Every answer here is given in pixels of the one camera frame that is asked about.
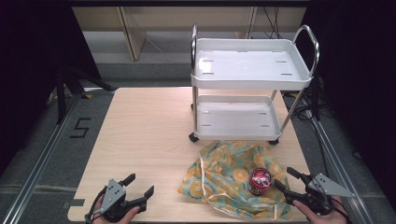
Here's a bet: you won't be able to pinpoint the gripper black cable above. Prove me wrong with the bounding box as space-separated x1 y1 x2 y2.
323 189 353 224
83 186 108 224

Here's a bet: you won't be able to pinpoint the floral drawstring bag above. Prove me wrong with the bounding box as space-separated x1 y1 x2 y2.
177 140 294 221

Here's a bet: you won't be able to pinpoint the person's right hand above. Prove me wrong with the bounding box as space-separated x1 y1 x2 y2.
291 195 348 224

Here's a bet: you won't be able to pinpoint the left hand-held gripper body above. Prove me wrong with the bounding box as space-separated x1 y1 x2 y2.
98 178 148 223

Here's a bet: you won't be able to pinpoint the aluminium floor rail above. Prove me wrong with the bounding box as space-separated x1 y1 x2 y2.
0 90 87 224
306 111 379 224

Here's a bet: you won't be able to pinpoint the black floor cables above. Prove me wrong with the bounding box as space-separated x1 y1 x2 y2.
282 78 335 125

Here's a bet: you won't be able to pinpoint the beige wooden shelf unit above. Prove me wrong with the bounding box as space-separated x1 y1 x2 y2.
72 6 308 62

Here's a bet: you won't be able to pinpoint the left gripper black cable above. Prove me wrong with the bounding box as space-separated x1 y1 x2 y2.
83 186 108 224

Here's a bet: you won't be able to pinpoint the hanging black cables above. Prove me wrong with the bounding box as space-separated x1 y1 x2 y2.
262 6 284 40

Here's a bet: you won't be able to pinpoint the red can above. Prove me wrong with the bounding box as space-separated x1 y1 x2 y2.
248 167 273 196

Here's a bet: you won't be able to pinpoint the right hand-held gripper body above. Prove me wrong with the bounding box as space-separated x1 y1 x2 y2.
288 173 356 217

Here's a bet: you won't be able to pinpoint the person's left hand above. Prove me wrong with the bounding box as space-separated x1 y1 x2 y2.
91 195 142 224

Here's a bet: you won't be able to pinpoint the white two-tier cart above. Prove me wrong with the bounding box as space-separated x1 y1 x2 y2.
189 22 321 147

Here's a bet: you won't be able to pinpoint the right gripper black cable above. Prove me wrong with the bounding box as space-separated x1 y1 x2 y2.
323 189 353 224

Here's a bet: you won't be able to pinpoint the black metal stand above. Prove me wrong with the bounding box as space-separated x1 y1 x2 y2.
55 64 116 125

